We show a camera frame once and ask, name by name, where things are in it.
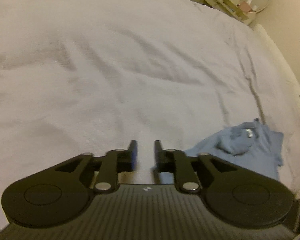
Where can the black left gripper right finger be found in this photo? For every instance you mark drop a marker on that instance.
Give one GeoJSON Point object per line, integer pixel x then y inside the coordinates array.
{"type": "Point", "coordinates": [188, 174]}

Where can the white vanity shelf unit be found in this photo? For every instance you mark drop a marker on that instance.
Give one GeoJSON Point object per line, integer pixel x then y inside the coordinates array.
{"type": "Point", "coordinates": [232, 8]}

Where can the blue printed t-shirt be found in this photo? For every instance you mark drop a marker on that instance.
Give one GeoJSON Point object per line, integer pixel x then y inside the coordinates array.
{"type": "Point", "coordinates": [251, 145]}

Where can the white bed sheet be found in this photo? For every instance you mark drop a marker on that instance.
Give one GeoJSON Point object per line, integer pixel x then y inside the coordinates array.
{"type": "Point", "coordinates": [91, 75]}

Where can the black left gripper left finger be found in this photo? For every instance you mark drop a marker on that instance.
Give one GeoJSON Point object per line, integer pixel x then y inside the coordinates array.
{"type": "Point", "coordinates": [100, 173]}

